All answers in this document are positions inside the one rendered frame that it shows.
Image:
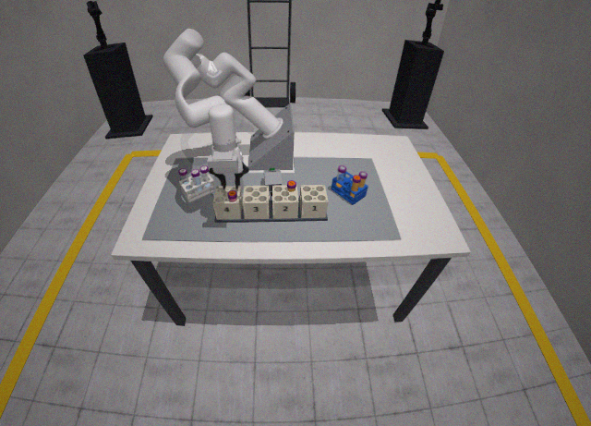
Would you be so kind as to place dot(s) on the beige bucket adapter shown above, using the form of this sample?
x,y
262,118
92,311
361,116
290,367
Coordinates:
x,y
315,201
224,209
256,204
284,202

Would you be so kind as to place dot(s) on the blue tube rack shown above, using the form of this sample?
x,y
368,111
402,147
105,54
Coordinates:
x,y
360,194

